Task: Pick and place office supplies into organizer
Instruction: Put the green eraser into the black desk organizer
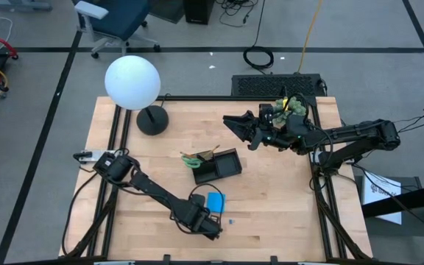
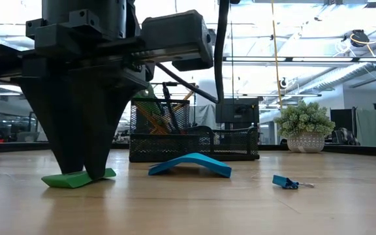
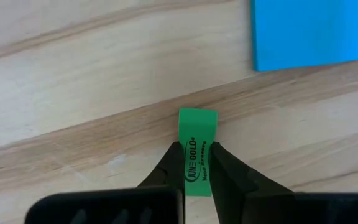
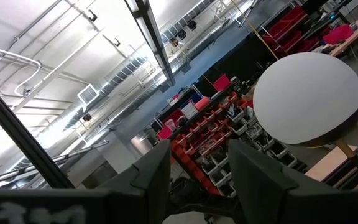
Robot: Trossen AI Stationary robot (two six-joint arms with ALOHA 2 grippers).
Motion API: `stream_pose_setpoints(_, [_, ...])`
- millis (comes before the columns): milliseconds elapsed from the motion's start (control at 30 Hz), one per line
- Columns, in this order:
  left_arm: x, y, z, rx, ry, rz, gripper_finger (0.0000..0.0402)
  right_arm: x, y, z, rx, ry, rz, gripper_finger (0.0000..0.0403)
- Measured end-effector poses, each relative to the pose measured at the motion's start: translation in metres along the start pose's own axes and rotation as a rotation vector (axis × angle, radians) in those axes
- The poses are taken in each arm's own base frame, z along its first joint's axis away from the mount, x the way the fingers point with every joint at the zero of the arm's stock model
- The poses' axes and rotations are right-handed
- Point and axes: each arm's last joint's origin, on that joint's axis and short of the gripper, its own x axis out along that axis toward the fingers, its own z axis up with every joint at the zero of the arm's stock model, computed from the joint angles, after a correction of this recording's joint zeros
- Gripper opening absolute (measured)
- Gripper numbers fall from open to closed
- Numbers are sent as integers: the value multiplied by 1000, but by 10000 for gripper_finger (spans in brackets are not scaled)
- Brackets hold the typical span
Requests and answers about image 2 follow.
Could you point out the blue curved plastic piece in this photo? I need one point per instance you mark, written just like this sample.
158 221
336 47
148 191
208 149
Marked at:
191 160

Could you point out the black aluminium table frame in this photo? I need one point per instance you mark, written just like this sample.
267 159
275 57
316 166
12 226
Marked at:
354 149

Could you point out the black monitor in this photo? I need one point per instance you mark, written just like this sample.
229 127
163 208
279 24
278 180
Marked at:
240 111

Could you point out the black mesh desk organizer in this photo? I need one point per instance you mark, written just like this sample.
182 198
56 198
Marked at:
227 147

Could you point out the black ballpoint pen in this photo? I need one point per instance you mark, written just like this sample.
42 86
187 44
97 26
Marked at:
171 107

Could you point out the green eraser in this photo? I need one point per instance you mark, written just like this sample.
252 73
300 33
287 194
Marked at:
64 180

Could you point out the blue binder clip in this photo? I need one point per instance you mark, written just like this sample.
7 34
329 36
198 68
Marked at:
281 181

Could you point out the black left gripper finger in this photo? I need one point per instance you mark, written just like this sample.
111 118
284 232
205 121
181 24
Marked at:
60 124
106 114

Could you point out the green plant in white pot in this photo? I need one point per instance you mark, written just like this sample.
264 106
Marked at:
305 124

